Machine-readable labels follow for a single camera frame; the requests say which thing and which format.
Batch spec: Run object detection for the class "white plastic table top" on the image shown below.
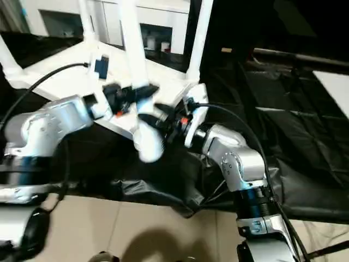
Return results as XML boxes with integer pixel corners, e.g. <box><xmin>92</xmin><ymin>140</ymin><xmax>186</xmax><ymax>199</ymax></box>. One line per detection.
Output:
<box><xmin>4</xmin><ymin>37</ymin><xmax>204</xmax><ymax>144</ymax></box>

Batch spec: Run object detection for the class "white plastic table leg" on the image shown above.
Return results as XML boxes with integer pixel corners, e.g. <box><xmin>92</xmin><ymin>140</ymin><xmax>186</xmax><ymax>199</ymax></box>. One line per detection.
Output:
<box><xmin>0</xmin><ymin>34</ymin><xmax>24</xmax><ymax>80</ymax></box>
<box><xmin>78</xmin><ymin>0</ymin><xmax>98</xmax><ymax>41</ymax></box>
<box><xmin>186</xmin><ymin>0</ymin><xmax>214</xmax><ymax>81</ymax></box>
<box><xmin>116</xmin><ymin>0</ymin><xmax>166</xmax><ymax>164</ymax></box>

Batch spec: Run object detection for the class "white glass-door cabinet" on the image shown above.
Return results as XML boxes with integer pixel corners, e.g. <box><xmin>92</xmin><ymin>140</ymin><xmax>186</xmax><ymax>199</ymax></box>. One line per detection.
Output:
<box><xmin>28</xmin><ymin>0</ymin><xmax>191</xmax><ymax>57</ymax></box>

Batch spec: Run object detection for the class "black table mat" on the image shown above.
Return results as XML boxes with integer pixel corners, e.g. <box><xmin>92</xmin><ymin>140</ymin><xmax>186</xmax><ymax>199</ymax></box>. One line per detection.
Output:
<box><xmin>0</xmin><ymin>29</ymin><xmax>349</xmax><ymax>227</ymax></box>

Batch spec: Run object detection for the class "black fabric covered furniture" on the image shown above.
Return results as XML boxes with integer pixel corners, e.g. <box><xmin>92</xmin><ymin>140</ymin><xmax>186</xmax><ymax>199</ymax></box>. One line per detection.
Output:
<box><xmin>188</xmin><ymin>0</ymin><xmax>349</xmax><ymax>63</ymax></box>

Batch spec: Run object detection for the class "grey curtain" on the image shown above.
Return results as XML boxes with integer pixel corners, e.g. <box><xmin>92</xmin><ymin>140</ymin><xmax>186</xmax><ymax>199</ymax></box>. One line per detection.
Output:
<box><xmin>0</xmin><ymin>0</ymin><xmax>31</xmax><ymax>33</ymax></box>

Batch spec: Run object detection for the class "long black pole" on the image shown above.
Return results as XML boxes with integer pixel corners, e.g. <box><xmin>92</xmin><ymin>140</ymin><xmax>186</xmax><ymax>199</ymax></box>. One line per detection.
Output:
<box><xmin>252</xmin><ymin>47</ymin><xmax>349</xmax><ymax>69</ymax></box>

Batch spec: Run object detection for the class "black robot foot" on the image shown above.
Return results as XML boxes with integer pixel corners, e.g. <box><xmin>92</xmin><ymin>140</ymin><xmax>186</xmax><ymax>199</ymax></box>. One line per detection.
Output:
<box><xmin>89</xmin><ymin>251</ymin><xmax>121</xmax><ymax>262</ymax></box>

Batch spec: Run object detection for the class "white flat board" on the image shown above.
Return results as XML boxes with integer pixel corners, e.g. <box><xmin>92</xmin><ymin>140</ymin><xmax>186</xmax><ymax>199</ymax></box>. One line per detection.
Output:
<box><xmin>312</xmin><ymin>69</ymin><xmax>349</xmax><ymax>112</ymax></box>

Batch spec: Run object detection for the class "black tripod leg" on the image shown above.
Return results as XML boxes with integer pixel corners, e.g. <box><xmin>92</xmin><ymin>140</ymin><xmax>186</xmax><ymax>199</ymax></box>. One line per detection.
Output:
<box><xmin>308</xmin><ymin>240</ymin><xmax>349</xmax><ymax>259</ymax></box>

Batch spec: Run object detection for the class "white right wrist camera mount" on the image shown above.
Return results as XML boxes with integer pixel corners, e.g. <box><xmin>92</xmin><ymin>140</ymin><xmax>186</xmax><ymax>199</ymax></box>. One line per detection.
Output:
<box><xmin>174</xmin><ymin>83</ymin><xmax>209</xmax><ymax>148</ymax></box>

